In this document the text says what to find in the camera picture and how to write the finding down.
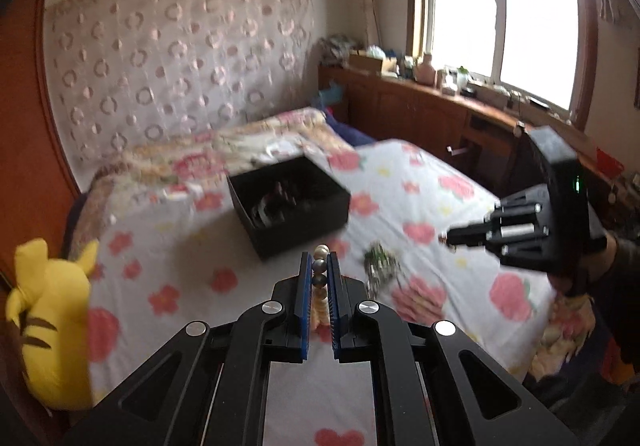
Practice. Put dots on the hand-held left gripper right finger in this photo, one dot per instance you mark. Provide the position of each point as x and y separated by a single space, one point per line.
336 316

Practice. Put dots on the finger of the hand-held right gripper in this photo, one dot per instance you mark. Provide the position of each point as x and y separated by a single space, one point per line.
470 235

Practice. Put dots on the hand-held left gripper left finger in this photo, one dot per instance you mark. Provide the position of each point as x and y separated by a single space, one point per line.
303 316

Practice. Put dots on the black storage box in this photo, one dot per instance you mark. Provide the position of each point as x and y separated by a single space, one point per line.
300 226

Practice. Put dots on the person's right forearm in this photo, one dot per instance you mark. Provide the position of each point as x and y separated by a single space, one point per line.
625 296

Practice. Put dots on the person's right hand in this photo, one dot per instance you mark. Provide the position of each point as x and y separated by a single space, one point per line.
565 283

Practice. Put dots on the green jewelled brooch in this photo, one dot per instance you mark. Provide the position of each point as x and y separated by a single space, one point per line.
381 268

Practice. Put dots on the strawberry print bed sheet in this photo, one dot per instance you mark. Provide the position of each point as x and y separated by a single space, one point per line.
200 246

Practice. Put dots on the wooden cabinet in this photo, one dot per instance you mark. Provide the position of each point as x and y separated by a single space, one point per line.
410 111

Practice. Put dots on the green capped bottle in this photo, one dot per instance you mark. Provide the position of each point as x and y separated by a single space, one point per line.
463 78

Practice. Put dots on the dark blue blanket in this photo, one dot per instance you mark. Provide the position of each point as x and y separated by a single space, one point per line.
350 131

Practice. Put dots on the floral quilt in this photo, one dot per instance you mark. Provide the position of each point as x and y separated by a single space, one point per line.
200 156

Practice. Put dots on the blue bag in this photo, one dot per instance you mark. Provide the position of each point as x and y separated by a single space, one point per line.
330 96

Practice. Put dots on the cardboard box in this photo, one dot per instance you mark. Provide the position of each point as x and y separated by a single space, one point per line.
366 62

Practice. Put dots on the window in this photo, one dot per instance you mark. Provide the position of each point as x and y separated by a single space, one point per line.
500 11

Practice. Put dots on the yellow plush toy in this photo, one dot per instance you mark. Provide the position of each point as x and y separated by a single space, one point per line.
50 326

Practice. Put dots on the circle patterned wall cloth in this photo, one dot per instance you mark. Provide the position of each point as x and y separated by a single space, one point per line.
175 51

